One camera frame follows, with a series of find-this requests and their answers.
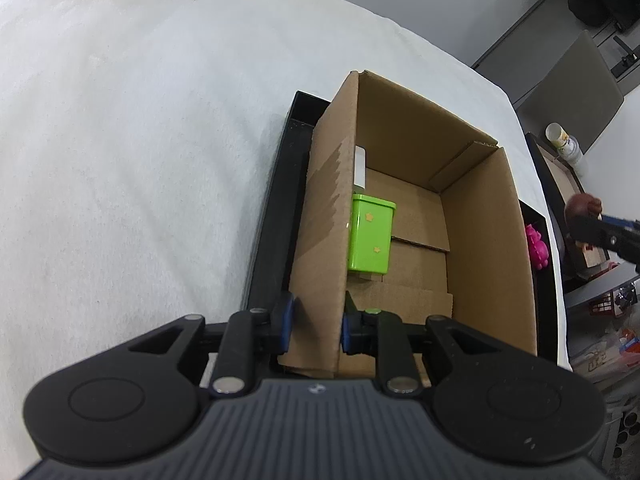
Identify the green toy box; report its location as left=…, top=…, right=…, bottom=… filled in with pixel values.
left=346, top=194, right=397, bottom=277

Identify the brown cardboard box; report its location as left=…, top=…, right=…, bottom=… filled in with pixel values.
left=277, top=70, right=539, bottom=381

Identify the black tray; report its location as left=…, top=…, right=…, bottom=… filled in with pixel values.
left=242, top=91, right=559, bottom=377
left=525, top=132, right=637, bottom=282

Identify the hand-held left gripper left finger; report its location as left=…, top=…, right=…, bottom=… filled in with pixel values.
left=127, top=292, right=301, bottom=397

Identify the brown-haired doll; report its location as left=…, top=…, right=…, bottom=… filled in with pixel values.
left=565, top=193, right=604, bottom=221

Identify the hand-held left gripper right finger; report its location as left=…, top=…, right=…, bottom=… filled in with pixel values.
left=340, top=292, right=501, bottom=396

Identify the pink toy figure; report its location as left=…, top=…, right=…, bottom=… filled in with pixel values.
left=524, top=224, right=551, bottom=269

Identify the black door handle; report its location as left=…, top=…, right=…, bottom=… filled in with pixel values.
left=612, top=35, right=640, bottom=79

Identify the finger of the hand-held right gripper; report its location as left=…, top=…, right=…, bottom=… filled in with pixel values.
left=600, top=215, right=640, bottom=233
left=570, top=217, right=640, bottom=266

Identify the gray board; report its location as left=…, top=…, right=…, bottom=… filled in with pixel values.
left=519, top=30, right=626, bottom=156

